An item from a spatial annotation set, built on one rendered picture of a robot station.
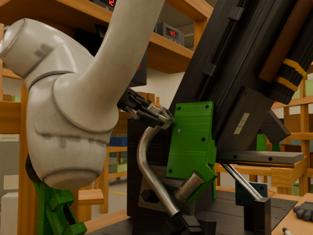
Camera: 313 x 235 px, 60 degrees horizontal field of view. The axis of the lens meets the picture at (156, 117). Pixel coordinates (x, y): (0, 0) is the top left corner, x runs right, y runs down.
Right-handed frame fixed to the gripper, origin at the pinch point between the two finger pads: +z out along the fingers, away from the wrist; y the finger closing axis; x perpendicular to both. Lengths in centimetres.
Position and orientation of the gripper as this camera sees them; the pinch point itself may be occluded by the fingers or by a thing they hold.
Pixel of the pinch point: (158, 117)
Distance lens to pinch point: 74.0
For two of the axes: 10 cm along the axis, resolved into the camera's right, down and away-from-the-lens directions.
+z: 5.8, 3.1, 7.5
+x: -6.9, 6.8, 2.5
